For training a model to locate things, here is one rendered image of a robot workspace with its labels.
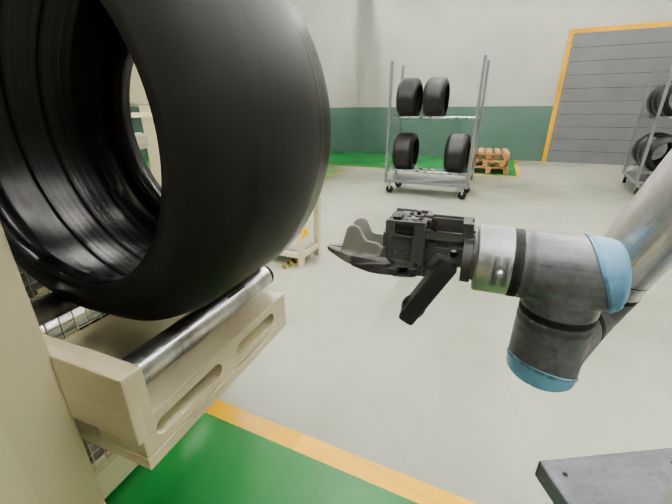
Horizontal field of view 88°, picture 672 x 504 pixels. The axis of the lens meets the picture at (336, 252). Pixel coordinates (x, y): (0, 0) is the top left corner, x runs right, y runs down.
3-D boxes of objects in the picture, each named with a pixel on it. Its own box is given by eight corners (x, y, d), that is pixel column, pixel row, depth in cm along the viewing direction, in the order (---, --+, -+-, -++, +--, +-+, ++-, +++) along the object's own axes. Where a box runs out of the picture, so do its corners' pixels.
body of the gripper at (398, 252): (393, 206, 53) (477, 214, 49) (390, 258, 56) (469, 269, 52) (380, 219, 46) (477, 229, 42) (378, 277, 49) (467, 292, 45)
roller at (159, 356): (120, 407, 44) (130, 391, 41) (95, 383, 44) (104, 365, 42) (268, 287, 74) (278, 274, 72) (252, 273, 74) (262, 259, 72)
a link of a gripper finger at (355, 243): (328, 218, 53) (387, 224, 50) (328, 253, 56) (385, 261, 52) (320, 223, 51) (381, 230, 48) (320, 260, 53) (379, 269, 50)
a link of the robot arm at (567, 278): (621, 335, 40) (653, 257, 36) (503, 314, 44) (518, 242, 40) (599, 293, 48) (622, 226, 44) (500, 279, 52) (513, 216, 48)
